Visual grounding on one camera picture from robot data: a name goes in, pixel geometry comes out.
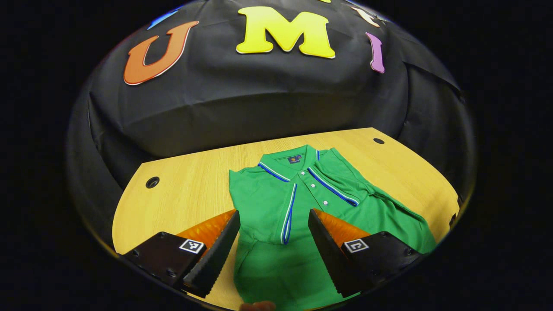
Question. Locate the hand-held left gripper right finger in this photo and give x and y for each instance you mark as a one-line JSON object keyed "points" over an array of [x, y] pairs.
{"points": [[328, 255]]}

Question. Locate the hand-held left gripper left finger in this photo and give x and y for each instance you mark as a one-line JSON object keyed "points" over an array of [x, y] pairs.
{"points": [[218, 255]]}

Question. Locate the green T-shirt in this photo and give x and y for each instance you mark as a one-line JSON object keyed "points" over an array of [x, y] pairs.
{"points": [[276, 203]]}

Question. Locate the black backdrop cloth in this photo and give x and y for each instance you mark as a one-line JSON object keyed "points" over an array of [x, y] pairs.
{"points": [[259, 95]]}

